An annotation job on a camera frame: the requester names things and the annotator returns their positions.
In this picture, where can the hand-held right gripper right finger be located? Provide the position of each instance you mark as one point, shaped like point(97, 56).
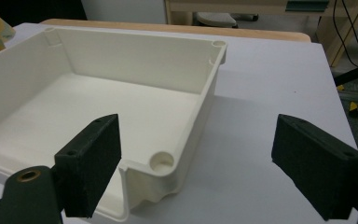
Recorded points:
point(313, 161)

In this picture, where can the light wooden desk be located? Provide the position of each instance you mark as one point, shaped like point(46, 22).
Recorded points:
point(261, 6)

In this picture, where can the white plastic box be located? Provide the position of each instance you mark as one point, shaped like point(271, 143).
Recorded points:
point(74, 105)

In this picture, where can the grey wheeled base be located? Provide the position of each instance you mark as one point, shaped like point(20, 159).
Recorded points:
point(216, 19)

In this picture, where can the black stand leg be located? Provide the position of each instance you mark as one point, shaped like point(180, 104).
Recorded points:
point(357, 73)

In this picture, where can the white cabinet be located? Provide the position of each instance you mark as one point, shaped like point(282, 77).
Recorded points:
point(124, 11)

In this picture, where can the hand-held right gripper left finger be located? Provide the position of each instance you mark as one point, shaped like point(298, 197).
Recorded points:
point(90, 168)

